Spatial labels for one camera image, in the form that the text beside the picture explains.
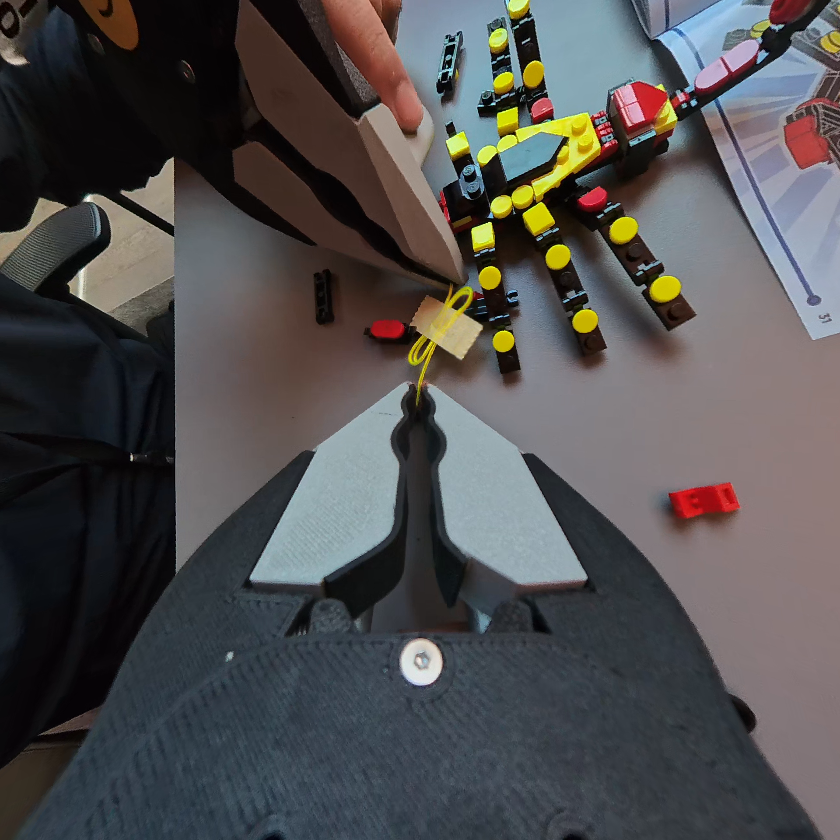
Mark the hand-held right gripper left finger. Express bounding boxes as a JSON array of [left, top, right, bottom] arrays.
[[248, 382, 420, 619]]

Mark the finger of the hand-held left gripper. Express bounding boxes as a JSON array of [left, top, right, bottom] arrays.
[[235, 3, 469, 287], [231, 140, 455, 287]]

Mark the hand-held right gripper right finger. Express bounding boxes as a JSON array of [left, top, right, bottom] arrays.
[[422, 382, 589, 619]]

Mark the yellow string with tape tag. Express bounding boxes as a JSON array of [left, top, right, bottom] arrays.
[[407, 283, 485, 409]]

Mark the person's left forearm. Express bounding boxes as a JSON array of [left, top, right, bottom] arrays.
[[0, 13, 179, 232]]

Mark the yellow black lego spider model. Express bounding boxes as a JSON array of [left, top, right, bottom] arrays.
[[438, 0, 819, 376]]

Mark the red flat lego plate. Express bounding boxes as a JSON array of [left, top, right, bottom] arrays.
[[668, 482, 741, 521]]

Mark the lego instruction booklet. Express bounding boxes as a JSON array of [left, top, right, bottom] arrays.
[[630, 0, 840, 341]]

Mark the person's left hand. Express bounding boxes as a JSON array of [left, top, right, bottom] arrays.
[[322, 0, 427, 133]]

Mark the grey mesh office chair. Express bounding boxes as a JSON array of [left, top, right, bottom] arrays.
[[0, 190, 177, 342]]

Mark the person's dark clothing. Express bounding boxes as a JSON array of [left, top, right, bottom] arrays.
[[0, 272, 178, 770]]

